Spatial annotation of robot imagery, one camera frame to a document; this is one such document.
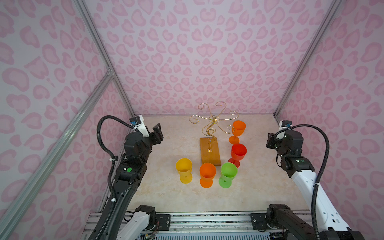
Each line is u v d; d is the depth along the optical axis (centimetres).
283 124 66
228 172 82
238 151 83
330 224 39
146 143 61
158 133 62
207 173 83
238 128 93
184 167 82
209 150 98
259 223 73
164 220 74
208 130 82
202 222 75
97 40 79
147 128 59
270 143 68
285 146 59
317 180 47
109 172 52
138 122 56
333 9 69
